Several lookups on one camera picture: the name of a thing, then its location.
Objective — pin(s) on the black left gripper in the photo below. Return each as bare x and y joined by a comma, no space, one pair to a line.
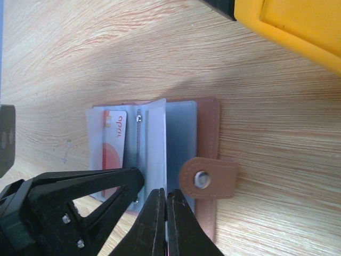
37,217

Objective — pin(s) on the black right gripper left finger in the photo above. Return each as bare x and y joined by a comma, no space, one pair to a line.
147,234

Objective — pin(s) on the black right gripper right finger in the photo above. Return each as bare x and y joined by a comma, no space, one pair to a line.
185,235

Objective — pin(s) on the white magnetic stripe card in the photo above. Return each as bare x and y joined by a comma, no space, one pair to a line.
166,239

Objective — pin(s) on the red white credit card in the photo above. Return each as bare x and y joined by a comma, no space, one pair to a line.
113,139

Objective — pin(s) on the black card bin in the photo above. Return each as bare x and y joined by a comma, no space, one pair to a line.
223,7

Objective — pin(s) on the yellow card bin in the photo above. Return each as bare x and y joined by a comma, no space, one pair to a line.
310,28

